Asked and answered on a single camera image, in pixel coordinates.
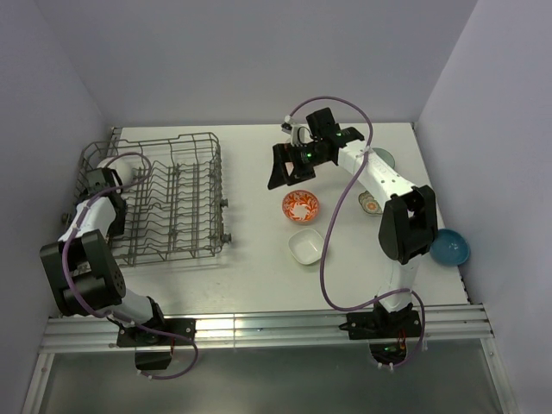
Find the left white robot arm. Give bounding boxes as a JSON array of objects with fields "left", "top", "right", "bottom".
[{"left": 40, "top": 166, "right": 168, "bottom": 346}]

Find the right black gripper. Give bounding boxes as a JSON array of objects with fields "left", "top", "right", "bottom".
[{"left": 268, "top": 141, "right": 330, "bottom": 190}]

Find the plain white round bowl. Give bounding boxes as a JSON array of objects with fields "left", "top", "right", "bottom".
[{"left": 97, "top": 157, "right": 131, "bottom": 171}]

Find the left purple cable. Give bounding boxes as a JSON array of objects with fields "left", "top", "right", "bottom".
[{"left": 62, "top": 151, "right": 200, "bottom": 380}]

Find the aluminium mounting rail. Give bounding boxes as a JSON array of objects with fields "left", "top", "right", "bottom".
[{"left": 39, "top": 304, "right": 494, "bottom": 354}]

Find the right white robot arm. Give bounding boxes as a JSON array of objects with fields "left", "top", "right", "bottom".
[{"left": 267, "top": 108, "right": 437, "bottom": 336}]

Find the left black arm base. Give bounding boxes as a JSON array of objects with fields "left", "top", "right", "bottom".
[{"left": 116, "top": 317, "right": 197, "bottom": 372}]

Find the blue glazed bowl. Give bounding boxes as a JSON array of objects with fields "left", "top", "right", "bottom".
[{"left": 430, "top": 229, "right": 471, "bottom": 267}]

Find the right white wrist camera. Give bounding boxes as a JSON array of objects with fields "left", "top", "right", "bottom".
[{"left": 281, "top": 115, "right": 309, "bottom": 147}]

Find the white square bowl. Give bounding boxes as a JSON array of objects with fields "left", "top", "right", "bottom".
[{"left": 288, "top": 229, "right": 323, "bottom": 266}]

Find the small flower shaped dish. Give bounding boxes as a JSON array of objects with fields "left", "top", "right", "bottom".
[{"left": 358, "top": 191, "right": 383, "bottom": 216}]

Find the pale teal bowl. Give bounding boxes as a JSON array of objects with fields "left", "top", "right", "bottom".
[{"left": 373, "top": 147, "right": 396, "bottom": 169}]

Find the orange floral pattern bowl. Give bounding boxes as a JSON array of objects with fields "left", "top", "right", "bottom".
[{"left": 281, "top": 190, "right": 320, "bottom": 224}]

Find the grey wire dish rack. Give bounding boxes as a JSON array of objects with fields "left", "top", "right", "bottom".
[{"left": 74, "top": 132, "right": 231, "bottom": 267}]

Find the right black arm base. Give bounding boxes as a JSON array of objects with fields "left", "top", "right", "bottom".
[{"left": 339, "top": 303, "right": 423, "bottom": 340}]

